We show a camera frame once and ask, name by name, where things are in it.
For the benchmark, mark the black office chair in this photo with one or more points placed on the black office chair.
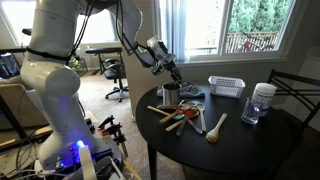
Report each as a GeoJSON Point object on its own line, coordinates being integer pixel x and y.
{"type": "Point", "coordinates": [115, 71]}

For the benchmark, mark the slotted wooden spatula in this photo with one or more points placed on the slotted wooden spatula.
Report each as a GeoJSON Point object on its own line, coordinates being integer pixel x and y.
{"type": "Point", "coordinates": [202, 121]}

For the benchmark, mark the black orange bar clamp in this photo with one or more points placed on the black orange bar clamp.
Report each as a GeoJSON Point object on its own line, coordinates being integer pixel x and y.
{"type": "Point", "coordinates": [116, 133]}
{"type": "Point", "coordinates": [106, 121]}

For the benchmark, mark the wooden turner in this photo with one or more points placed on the wooden turner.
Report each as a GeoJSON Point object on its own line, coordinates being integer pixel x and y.
{"type": "Point", "coordinates": [158, 110]}

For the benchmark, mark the pale sheer curtain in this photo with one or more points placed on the pale sheer curtain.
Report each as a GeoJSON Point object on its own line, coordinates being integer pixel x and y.
{"type": "Point", "coordinates": [173, 30]}

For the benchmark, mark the white framed window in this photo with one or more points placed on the white framed window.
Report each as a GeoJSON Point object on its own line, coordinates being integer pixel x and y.
{"type": "Point", "coordinates": [200, 58]}

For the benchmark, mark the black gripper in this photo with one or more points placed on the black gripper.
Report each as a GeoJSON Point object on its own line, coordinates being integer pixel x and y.
{"type": "Point", "coordinates": [163, 63]}

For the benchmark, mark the silver metal tin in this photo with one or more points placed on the silver metal tin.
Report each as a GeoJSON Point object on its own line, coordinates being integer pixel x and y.
{"type": "Point", "coordinates": [170, 96]}

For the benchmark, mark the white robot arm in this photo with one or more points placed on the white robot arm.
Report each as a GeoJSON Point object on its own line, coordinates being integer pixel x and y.
{"type": "Point", "coordinates": [50, 83]}

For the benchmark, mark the white disinfecting wipes canister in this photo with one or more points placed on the white disinfecting wipes canister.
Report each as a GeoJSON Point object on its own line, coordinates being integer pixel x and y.
{"type": "Point", "coordinates": [265, 96]}

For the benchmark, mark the wide bright window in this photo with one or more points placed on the wide bright window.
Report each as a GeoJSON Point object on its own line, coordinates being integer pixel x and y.
{"type": "Point", "coordinates": [96, 30]}

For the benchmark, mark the round black table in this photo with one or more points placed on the round black table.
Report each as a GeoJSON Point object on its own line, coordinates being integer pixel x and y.
{"type": "Point", "coordinates": [240, 146]}

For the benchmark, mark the grey cloth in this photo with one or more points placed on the grey cloth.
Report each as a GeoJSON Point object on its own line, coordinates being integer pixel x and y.
{"type": "Point", "coordinates": [191, 90]}

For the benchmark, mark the wooden fork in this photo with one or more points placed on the wooden fork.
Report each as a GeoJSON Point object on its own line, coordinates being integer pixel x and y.
{"type": "Point", "coordinates": [215, 131]}

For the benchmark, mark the clear plastic utensil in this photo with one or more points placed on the clear plastic utensil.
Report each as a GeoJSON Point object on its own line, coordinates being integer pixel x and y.
{"type": "Point", "coordinates": [181, 128]}
{"type": "Point", "coordinates": [195, 126]}

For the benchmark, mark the white plastic basket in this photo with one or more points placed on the white plastic basket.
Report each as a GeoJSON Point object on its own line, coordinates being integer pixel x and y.
{"type": "Point", "coordinates": [226, 87]}

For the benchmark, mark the flat wooden spatula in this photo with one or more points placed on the flat wooden spatula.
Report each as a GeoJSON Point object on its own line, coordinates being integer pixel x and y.
{"type": "Point", "coordinates": [173, 127]}

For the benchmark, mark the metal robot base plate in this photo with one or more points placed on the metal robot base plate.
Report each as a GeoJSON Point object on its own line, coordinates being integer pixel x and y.
{"type": "Point", "coordinates": [100, 160]}

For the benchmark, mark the black bag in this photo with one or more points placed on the black bag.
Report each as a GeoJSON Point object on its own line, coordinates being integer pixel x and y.
{"type": "Point", "coordinates": [8, 65]}

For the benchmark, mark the red bicycle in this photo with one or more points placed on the red bicycle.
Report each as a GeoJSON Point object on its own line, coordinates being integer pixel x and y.
{"type": "Point", "coordinates": [253, 45]}

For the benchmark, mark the black desk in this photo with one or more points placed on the black desk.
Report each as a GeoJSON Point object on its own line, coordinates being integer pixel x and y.
{"type": "Point", "coordinates": [103, 50]}

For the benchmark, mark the clear glass mug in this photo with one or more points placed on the clear glass mug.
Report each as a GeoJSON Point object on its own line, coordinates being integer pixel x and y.
{"type": "Point", "coordinates": [250, 113]}

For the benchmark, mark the beige sofa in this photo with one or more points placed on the beige sofa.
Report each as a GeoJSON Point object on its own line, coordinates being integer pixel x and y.
{"type": "Point", "coordinates": [13, 100]}

